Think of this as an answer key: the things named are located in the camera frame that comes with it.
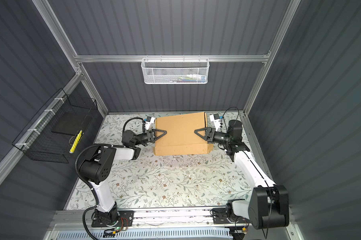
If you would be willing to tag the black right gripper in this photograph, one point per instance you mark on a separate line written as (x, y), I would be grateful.
(210, 136)

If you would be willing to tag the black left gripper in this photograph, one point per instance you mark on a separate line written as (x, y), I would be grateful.
(151, 136)

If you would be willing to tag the brown cardboard box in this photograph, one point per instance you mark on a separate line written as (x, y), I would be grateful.
(180, 138)

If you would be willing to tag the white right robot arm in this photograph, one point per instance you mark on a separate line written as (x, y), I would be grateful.
(268, 205)

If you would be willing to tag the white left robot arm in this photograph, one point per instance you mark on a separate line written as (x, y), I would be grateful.
(93, 165)

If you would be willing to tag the items in white basket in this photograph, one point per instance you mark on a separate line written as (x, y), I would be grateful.
(191, 79)

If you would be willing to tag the yellow marker pen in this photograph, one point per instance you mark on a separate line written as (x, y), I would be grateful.
(76, 142)

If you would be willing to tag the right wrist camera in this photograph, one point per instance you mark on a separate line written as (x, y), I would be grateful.
(216, 119)

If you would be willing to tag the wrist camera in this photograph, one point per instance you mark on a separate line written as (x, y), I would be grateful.
(149, 123)
(216, 119)

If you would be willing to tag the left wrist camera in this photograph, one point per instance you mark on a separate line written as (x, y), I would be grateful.
(149, 123)

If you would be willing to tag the white wire mesh basket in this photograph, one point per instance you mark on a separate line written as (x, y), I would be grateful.
(157, 72)

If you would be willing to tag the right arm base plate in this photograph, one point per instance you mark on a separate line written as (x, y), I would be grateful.
(220, 217)

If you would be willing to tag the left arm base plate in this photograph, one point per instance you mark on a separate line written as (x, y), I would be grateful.
(118, 219)

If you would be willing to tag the white perforated front rail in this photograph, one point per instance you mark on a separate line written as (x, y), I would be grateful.
(168, 234)

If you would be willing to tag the black wire mesh basket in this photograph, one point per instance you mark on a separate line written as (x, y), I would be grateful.
(50, 137)

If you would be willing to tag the aluminium enclosure frame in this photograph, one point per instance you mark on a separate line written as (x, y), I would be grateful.
(94, 49)

